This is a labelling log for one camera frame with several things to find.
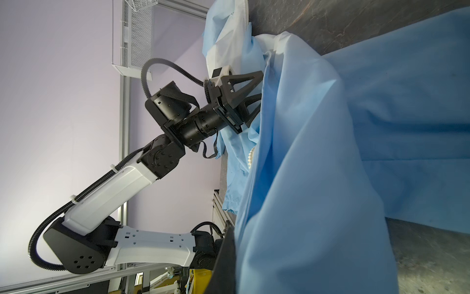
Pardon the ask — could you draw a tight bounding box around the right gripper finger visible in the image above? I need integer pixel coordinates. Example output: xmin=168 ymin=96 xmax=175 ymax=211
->
xmin=204 ymin=226 xmax=236 ymax=294

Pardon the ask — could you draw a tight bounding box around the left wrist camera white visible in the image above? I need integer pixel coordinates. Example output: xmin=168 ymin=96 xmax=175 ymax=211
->
xmin=210 ymin=66 xmax=233 ymax=86

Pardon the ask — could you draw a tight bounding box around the yellow plastic bin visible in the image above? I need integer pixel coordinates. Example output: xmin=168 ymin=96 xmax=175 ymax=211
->
xmin=185 ymin=269 xmax=212 ymax=294

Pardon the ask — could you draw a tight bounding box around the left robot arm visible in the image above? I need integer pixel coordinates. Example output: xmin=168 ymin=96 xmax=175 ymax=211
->
xmin=28 ymin=58 xmax=264 ymax=274

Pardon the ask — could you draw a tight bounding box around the light blue zip jacket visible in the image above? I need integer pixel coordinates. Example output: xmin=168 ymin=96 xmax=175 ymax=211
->
xmin=203 ymin=1 xmax=470 ymax=294

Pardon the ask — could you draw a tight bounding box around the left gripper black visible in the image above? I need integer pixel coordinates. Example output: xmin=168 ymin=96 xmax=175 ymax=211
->
xmin=179 ymin=71 xmax=264 ymax=147

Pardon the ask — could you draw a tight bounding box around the small white mesh basket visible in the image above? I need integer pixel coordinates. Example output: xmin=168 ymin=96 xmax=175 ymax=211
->
xmin=111 ymin=1 xmax=158 ymax=79

